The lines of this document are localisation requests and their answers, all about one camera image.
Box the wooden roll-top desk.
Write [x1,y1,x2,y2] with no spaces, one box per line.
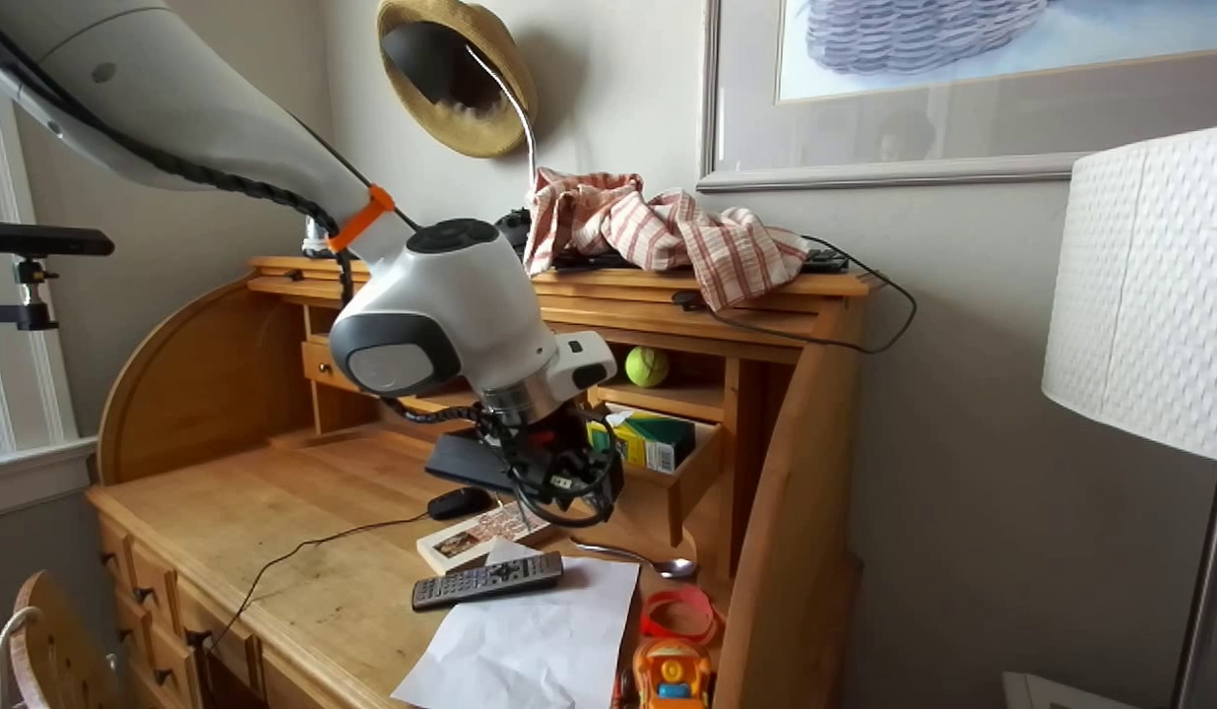
[83,250,890,709]

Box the small wooden drawer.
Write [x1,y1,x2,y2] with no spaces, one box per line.
[550,409,733,563]

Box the white cable loop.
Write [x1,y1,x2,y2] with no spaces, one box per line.
[0,598,41,709]

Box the framed picture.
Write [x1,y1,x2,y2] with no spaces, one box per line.
[693,0,1217,197]

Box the small picture book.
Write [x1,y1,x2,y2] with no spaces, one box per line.
[414,501,558,580]

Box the thin black cable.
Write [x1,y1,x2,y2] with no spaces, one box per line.
[189,501,433,659]

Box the white lamp shade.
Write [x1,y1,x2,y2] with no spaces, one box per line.
[1036,118,1217,470]

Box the white paper sheet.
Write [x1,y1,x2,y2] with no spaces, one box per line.
[389,555,647,709]

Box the green yellow box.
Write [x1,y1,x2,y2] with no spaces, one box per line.
[584,409,701,476]

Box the red plastic ring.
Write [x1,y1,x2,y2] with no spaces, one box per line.
[636,580,730,648]

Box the grey lamp pole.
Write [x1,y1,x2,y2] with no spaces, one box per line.
[1171,455,1217,709]

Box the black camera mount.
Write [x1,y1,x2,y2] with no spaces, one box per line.
[0,218,120,336]

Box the black power cable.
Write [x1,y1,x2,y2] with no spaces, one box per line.
[671,232,924,359]

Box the black braided cable sleeve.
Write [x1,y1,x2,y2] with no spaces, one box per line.
[0,26,378,245]

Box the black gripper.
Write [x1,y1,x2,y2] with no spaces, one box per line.
[494,388,628,530]

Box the small black device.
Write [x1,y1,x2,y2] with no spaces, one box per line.
[798,239,854,278]

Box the grey remote control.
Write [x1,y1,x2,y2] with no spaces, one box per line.
[405,546,567,613]

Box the orange tape strip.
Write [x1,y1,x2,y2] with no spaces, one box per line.
[323,181,403,256]

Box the white hanging cord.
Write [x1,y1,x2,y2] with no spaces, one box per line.
[465,43,546,189]

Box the red white striped cloth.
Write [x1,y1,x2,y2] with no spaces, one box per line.
[519,166,813,316]

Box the black computer mouse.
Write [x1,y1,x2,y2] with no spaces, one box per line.
[427,483,504,525]

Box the yellow green tennis ball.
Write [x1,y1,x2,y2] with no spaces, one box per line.
[619,342,672,395]

